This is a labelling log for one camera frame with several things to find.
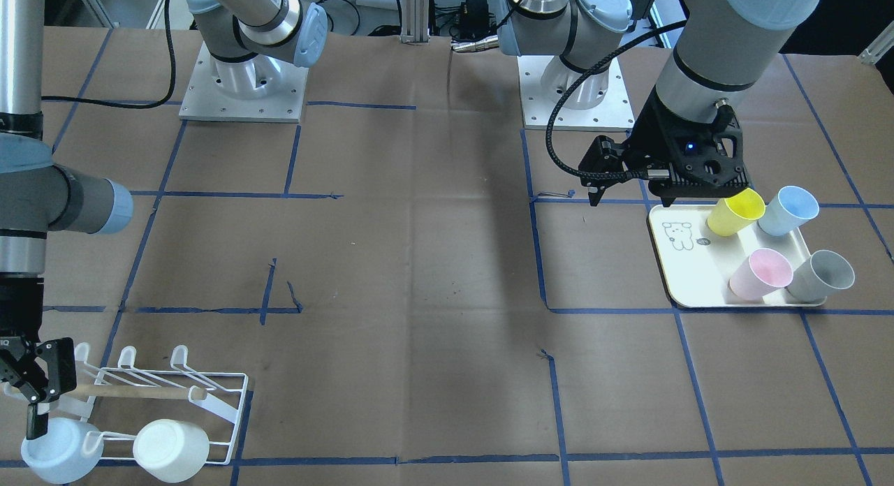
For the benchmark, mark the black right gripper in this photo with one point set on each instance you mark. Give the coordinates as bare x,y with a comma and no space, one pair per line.
15,306

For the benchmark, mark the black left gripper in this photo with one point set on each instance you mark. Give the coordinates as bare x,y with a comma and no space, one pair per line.
651,131

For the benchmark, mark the light blue cup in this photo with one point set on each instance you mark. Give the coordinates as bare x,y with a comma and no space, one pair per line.
69,451
792,207

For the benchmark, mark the white plastic cup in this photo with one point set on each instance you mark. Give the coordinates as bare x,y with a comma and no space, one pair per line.
171,450

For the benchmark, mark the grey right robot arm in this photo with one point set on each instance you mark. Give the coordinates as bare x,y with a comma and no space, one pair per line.
89,119

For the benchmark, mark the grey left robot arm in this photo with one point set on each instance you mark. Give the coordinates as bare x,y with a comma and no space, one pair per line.
723,49

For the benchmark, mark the yellow plastic cup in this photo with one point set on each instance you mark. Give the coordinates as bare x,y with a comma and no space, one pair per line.
733,214

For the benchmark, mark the pink plastic cup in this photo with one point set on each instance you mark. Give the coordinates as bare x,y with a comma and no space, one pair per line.
763,272

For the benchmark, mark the grey plastic cup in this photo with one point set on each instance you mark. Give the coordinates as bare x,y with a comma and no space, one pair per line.
823,274

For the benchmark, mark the cream plastic tray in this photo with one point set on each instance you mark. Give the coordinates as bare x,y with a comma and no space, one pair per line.
696,264

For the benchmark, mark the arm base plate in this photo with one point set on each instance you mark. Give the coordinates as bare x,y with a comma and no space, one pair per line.
601,103
257,90

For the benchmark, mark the white wire cup rack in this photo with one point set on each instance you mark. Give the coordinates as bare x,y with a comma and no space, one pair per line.
121,399

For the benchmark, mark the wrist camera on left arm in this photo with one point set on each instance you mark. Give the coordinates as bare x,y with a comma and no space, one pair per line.
711,156

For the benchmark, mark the aluminium frame post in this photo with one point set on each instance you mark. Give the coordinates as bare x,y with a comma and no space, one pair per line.
414,21

